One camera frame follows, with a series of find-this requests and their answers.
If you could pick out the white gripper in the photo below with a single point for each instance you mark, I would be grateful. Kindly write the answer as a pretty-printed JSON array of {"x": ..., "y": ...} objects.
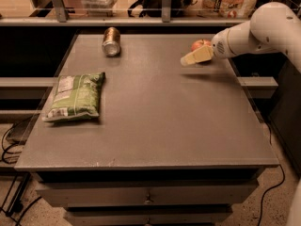
[{"x": 220, "y": 46}]

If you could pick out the red apple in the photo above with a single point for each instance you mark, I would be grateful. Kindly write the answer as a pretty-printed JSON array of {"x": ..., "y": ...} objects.
[{"x": 200, "y": 44}]

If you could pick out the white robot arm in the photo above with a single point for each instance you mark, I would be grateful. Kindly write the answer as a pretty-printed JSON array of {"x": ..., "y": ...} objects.
[{"x": 273, "y": 27}]

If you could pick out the printed snack bag on shelf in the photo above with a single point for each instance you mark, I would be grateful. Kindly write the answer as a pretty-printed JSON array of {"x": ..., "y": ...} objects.
[{"x": 226, "y": 8}]

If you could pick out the green jalapeno chip bag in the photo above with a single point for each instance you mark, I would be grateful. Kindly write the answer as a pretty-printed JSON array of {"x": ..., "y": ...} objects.
[{"x": 76, "y": 97}]

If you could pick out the dark backpack on shelf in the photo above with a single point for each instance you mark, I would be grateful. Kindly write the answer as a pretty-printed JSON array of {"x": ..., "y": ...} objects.
[{"x": 154, "y": 8}]

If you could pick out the brown soda can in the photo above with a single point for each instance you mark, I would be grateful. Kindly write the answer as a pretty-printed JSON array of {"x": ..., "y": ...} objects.
[{"x": 111, "y": 42}]

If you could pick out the grey cabinet with drawers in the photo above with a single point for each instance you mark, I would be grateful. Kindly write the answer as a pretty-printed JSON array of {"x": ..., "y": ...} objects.
[{"x": 160, "y": 123}]

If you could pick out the upper drawer with knob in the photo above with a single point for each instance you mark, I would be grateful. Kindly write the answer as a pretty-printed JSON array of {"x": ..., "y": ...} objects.
[{"x": 119, "y": 194}]

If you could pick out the lower drawer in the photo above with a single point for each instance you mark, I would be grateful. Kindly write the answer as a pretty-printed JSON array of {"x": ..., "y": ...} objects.
[{"x": 148, "y": 216}]

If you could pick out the grey metal shelf rail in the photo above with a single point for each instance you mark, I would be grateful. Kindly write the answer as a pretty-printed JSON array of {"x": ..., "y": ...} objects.
[{"x": 72, "y": 13}]

